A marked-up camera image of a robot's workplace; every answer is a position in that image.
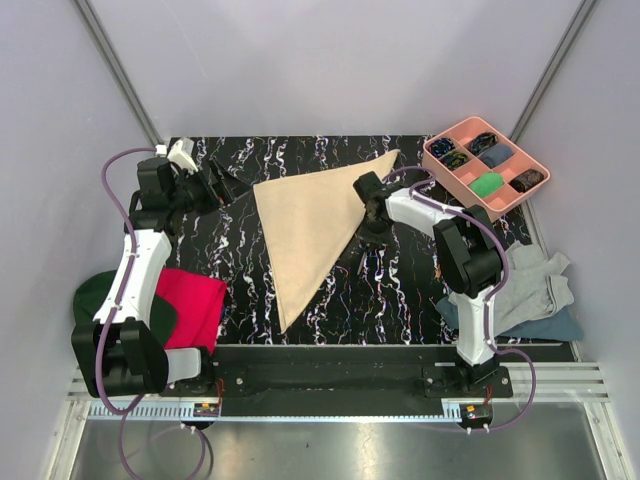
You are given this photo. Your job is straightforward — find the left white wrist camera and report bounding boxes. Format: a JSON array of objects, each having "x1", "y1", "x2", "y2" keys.
[{"x1": 155, "y1": 138, "x2": 199, "y2": 174}]

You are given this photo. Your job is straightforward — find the dark green baseball cap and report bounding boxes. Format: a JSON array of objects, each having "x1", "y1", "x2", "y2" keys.
[{"x1": 72, "y1": 270, "x2": 177, "y2": 349}]

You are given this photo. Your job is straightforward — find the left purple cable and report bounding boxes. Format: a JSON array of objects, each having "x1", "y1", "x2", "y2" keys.
[{"x1": 97, "y1": 147, "x2": 214, "y2": 475}]

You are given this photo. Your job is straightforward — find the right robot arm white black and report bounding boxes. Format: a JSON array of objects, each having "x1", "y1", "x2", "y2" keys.
[{"x1": 353, "y1": 172, "x2": 509, "y2": 397}]

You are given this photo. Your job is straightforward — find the blue folded cloth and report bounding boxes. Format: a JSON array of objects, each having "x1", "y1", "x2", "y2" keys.
[{"x1": 435, "y1": 298, "x2": 584, "y2": 342}]

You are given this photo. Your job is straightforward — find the green rolled sock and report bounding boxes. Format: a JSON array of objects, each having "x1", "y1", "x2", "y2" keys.
[{"x1": 469, "y1": 172, "x2": 504, "y2": 198}]

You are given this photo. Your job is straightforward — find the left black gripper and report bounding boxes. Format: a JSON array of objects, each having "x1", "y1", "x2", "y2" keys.
[{"x1": 169, "y1": 157, "x2": 251, "y2": 216}]

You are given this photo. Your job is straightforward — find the aluminium frame rail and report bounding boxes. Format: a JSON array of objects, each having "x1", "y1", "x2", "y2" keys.
[{"x1": 72, "y1": 0, "x2": 164, "y2": 145}]

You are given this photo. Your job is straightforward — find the red folded cloth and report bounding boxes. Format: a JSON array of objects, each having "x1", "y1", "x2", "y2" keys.
[{"x1": 156, "y1": 268, "x2": 227, "y2": 353}]

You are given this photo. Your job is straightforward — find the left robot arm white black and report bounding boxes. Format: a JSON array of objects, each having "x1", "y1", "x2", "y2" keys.
[{"x1": 71, "y1": 154, "x2": 227, "y2": 400}]

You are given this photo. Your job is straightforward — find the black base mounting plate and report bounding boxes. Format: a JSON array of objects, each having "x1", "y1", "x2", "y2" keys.
[{"x1": 163, "y1": 345, "x2": 513, "y2": 399}]

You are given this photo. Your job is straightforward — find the beige cloth napkin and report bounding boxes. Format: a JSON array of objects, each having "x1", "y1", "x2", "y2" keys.
[{"x1": 253, "y1": 149, "x2": 400, "y2": 331}]

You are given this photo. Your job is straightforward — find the yellow patterned rolled sock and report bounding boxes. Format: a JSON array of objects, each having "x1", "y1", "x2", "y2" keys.
[{"x1": 440, "y1": 150, "x2": 469, "y2": 171}]

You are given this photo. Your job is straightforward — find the grey-blue rolled sock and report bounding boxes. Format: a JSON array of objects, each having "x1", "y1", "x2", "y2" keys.
[{"x1": 479, "y1": 144, "x2": 514, "y2": 169}]

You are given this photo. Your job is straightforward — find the grey t-shirt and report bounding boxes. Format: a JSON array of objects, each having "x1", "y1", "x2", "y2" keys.
[{"x1": 493, "y1": 242, "x2": 574, "y2": 335}]

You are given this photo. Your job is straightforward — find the pink divided tray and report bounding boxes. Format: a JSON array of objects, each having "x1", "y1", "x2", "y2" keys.
[{"x1": 423, "y1": 116, "x2": 551, "y2": 221}]

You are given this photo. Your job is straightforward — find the dark multicolour rolled sock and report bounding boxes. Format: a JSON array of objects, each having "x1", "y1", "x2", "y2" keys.
[{"x1": 468, "y1": 131, "x2": 499, "y2": 157}]

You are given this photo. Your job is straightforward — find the dark brown rolled sock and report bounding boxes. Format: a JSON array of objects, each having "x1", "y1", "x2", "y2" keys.
[{"x1": 509, "y1": 168, "x2": 545, "y2": 194}]

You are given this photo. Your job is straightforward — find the blue patterned rolled sock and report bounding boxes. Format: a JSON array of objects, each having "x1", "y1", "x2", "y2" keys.
[{"x1": 428, "y1": 137, "x2": 456, "y2": 159}]

